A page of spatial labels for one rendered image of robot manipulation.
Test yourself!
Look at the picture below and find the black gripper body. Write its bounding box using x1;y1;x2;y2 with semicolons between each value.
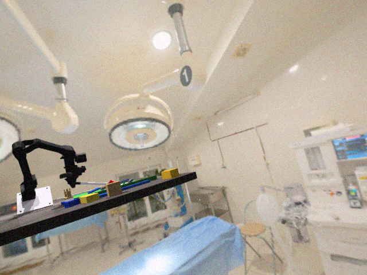
59;163;82;179

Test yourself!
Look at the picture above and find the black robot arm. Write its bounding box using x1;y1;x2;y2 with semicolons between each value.
12;138;87;202

